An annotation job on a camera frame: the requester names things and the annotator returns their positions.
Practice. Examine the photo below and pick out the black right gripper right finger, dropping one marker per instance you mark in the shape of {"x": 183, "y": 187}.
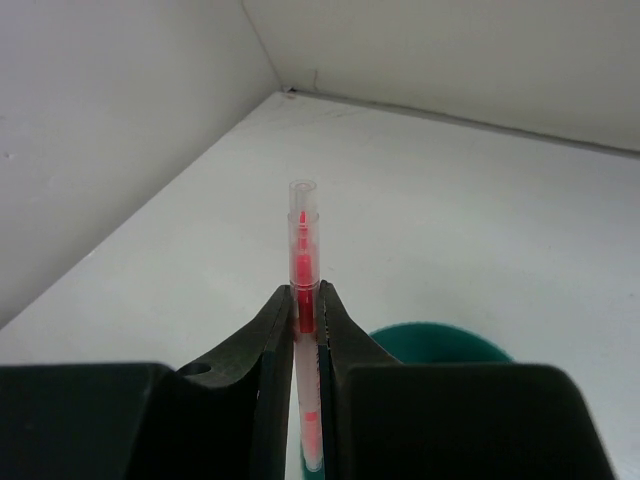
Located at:
{"x": 386, "y": 419}

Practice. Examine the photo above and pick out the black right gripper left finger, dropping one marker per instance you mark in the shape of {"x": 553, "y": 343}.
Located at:
{"x": 223, "y": 415}

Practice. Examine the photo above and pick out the clear pen cap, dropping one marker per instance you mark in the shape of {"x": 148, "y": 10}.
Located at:
{"x": 303, "y": 201}

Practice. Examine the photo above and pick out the red translucent pen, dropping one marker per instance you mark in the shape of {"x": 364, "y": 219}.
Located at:
{"x": 304, "y": 283}

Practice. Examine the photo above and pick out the teal round divided organizer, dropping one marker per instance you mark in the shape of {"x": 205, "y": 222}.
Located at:
{"x": 407, "y": 343}

